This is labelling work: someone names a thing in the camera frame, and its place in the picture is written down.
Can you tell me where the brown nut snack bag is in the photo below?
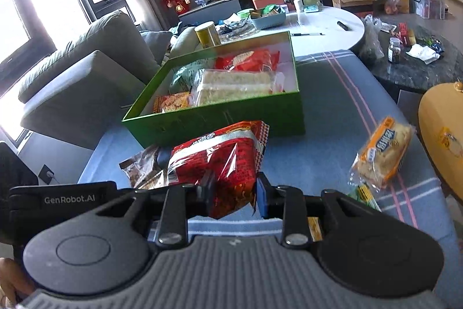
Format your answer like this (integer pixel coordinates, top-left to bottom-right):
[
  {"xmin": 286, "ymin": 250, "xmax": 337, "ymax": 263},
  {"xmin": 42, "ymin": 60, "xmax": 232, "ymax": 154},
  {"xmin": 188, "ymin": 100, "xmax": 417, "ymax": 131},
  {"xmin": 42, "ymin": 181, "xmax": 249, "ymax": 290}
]
[{"xmin": 119, "ymin": 145, "xmax": 171, "ymax": 190}]

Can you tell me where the red cake packet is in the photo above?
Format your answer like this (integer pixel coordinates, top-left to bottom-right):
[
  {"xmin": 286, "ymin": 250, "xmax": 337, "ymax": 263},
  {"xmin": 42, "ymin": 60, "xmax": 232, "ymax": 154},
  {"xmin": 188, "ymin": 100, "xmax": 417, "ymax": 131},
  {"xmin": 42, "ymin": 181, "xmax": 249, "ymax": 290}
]
[{"xmin": 167, "ymin": 121, "xmax": 270, "ymax": 220}]

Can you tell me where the yellow green snack packet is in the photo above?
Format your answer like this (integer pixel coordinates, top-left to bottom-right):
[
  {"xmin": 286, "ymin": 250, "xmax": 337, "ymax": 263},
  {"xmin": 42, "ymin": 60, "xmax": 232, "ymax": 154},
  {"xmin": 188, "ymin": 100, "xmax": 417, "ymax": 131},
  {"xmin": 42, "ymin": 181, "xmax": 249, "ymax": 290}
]
[{"xmin": 348, "ymin": 184, "xmax": 381, "ymax": 212}]

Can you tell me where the orange packaged bread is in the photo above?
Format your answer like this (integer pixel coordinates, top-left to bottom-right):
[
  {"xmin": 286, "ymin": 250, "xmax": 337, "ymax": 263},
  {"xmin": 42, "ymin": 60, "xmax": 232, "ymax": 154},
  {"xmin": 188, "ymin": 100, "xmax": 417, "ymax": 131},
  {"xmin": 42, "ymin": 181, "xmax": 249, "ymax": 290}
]
[{"xmin": 348, "ymin": 116, "xmax": 415, "ymax": 191}]

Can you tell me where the white sliced bread bag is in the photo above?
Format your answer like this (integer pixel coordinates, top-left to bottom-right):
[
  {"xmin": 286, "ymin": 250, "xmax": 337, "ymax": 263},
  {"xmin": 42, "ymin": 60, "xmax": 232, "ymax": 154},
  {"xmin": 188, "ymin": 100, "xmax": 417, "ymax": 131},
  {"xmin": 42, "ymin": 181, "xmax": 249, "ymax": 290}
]
[{"xmin": 189, "ymin": 69, "xmax": 285, "ymax": 107}]

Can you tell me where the green snack bag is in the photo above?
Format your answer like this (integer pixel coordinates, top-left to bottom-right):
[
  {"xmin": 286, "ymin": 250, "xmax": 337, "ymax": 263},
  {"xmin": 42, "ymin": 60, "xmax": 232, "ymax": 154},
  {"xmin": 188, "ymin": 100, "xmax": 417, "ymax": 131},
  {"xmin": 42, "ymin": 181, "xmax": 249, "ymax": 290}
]
[{"xmin": 169, "ymin": 58, "xmax": 216, "ymax": 94}]

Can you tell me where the red chip bag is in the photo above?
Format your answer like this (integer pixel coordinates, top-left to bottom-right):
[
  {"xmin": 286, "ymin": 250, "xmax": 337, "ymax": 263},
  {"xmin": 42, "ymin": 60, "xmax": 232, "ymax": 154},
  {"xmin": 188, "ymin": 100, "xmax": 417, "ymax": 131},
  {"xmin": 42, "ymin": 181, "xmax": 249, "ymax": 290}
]
[{"xmin": 214, "ymin": 49, "xmax": 280, "ymax": 72}]

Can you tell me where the red yellow snack bag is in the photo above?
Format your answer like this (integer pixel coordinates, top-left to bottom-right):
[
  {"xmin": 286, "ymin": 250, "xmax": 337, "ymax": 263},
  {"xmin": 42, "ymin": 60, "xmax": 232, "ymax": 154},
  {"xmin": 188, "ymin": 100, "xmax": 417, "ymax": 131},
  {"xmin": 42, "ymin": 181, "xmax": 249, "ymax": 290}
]
[{"xmin": 153, "ymin": 92, "xmax": 190, "ymax": 114}]

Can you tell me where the operator hand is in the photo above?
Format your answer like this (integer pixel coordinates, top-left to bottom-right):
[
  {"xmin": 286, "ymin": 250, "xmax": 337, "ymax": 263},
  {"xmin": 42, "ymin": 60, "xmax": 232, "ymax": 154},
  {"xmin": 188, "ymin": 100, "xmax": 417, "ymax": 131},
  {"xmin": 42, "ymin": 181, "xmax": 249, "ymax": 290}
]
[{"xmin": 0, "ymin": 257, "xmax": 35, "ymax": 308}]

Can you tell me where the green cardboard box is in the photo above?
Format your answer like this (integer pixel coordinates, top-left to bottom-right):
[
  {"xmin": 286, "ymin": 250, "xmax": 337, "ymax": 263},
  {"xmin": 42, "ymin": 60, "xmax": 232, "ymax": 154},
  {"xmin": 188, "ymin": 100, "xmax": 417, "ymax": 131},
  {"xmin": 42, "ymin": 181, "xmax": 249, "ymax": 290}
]
[{"xmin": 122, "ymin": 32, "xmax": 305, "ymax": 147}]

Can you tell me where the blue striped table cloth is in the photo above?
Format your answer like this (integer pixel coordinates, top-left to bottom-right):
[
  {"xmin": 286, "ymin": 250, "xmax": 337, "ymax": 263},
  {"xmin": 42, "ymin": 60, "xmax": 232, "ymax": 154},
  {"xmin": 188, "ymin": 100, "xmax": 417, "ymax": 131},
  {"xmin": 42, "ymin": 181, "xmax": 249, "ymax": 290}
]
[{"xmin": 77, "ymin": 48, "xmax": 463, "ymax": 302}]

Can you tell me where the grey sofa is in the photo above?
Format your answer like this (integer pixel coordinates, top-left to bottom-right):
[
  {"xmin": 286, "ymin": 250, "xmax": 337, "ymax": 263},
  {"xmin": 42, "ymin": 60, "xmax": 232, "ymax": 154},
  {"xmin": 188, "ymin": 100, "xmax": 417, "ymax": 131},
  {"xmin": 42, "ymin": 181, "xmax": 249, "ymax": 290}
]
[{"xmin": 18, "ymin": 11, "xmax": 200, "ymax": 150}]

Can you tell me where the black pen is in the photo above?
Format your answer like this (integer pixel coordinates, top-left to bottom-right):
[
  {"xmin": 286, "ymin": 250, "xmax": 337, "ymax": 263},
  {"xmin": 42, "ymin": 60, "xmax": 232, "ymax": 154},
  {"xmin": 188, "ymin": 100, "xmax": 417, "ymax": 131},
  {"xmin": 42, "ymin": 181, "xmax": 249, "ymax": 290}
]
[{"xmin": 291, "ymin": 33, "xmax": 325, "ymax": 37}]

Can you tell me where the yellow tin can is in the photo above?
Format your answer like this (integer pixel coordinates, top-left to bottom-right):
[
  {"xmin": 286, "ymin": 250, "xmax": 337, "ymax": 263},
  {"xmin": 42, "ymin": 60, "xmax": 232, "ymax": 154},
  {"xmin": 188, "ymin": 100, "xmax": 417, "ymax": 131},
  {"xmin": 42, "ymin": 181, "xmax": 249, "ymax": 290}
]
[{"xmin": 194, "ymin": 21, "xmax": 221, "ymax": 49}]

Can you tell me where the white round coffee table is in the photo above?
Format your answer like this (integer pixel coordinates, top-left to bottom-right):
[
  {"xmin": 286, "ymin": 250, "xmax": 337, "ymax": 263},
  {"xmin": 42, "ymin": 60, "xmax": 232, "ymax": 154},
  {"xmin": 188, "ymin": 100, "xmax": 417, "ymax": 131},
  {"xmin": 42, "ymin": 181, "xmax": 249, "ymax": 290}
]
[{"xmin": 216, "ymin": 6, "xmax": 366, "ymax": 58}]

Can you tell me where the yellow wooden stool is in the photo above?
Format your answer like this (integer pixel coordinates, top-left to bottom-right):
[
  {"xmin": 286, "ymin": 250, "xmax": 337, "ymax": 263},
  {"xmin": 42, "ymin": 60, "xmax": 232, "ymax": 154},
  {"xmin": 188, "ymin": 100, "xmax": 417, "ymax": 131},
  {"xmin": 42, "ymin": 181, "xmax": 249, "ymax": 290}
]
[{"xmin": 418, "ymin": 82, "xmax": 463, "ymax": 202}]

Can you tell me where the black marker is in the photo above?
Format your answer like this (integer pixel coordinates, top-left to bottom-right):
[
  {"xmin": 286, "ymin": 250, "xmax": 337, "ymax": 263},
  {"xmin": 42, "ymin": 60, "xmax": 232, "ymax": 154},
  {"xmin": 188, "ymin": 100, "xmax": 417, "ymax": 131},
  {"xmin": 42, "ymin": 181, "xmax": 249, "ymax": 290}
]
[{"xmin": 337, "ymin": 21, "xmax": 350, "ymax": 31}]

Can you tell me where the blue plastic basket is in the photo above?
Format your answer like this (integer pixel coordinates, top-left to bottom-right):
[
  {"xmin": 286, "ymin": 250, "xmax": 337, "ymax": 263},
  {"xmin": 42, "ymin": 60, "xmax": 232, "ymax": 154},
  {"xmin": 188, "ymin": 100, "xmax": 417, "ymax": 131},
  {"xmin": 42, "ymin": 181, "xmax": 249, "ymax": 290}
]
[{"xmin": 249, "ymin": 10, "xmax": 286, "ymax": 30}]

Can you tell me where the dark glass jar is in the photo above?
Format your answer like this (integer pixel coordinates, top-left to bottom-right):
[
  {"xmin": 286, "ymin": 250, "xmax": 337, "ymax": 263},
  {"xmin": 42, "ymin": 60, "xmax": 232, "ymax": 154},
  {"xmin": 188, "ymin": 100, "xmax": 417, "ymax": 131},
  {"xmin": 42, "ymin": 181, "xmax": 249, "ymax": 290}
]
[{"xmin": 388, "ymin": 37, "xmax": 402, "ymax": 63}]

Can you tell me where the dark marble round table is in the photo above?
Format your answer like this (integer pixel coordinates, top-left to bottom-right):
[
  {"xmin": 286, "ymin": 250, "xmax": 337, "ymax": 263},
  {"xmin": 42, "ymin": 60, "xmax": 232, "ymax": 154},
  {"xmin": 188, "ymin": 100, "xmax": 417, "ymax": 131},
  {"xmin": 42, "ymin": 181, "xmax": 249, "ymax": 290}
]
[{"xmin": 362, "ymin": 14, "xmax": 462, "ymax": 93}]

